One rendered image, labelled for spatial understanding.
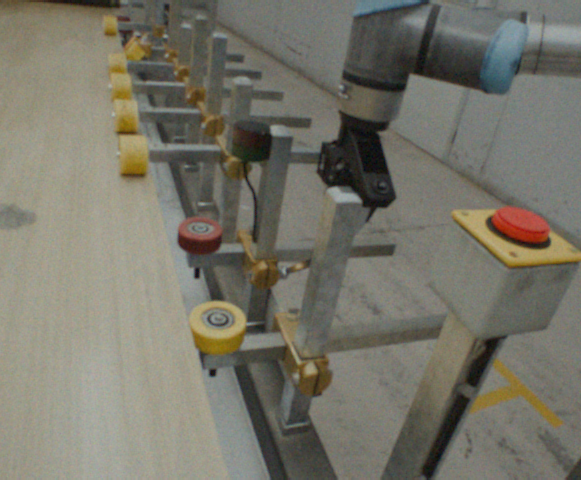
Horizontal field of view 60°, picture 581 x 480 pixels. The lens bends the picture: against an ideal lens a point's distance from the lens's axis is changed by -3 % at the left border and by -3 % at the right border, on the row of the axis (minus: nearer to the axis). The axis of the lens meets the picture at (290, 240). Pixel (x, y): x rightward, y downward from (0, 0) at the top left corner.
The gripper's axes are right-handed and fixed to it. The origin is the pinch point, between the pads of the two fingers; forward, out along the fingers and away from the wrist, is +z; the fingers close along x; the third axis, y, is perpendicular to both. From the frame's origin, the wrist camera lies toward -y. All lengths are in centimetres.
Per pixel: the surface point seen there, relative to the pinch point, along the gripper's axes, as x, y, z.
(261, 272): 9.1, 9.6, 11.9
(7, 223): 51, 21, 7
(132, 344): 32.6, -9.8, 7.8
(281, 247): 2.8, 17.4, 11.9
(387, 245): -20.6, 16.7, 12.2
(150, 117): 23, 66, 4
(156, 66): 16, 117, 3
